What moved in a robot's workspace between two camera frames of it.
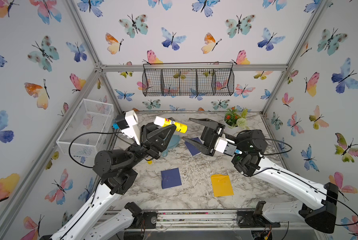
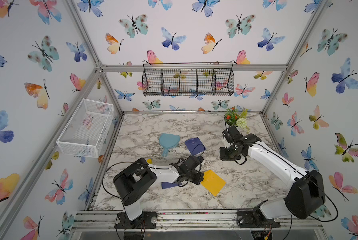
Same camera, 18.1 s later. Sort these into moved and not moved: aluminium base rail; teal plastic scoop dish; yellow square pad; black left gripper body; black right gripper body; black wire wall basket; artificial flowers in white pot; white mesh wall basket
Moved: black left gripper body; black right gripper body; yellow square pad
Not moved: white mesh wall basket; black wire wall basket; artificial flowers in white pot; teal plastic scoop dish; aluminium base rail
